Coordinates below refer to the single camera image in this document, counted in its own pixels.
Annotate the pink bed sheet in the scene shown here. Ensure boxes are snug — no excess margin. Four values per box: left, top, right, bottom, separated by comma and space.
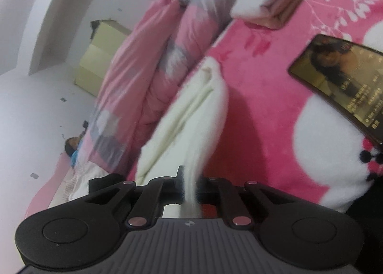
25, 154, 76, 218

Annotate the pink grey floral duvet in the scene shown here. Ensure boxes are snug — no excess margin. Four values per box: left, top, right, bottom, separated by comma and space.
89, 0, 249, 173

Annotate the white fluffy sweater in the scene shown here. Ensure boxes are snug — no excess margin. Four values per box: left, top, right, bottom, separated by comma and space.
135, 56, 231, 203

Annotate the pink floral fleece blanket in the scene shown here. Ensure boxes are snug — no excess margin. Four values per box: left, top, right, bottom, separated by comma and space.
176, 0, 383, 212

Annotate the pale yellow wardrobe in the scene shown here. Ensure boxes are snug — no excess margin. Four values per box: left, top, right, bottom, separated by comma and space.
74, 19, 133, 97

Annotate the white pillow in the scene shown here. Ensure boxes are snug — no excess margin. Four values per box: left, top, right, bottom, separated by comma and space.
49, 159, 112, 208

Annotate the black smartphone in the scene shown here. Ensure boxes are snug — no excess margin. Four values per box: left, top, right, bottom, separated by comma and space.
288, 34, 383, 151

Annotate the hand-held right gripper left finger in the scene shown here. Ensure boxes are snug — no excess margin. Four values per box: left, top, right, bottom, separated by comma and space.
85, 166, 185, 228

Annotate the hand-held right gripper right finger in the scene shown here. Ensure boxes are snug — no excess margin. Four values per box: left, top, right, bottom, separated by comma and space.
195, 176, 300, 228

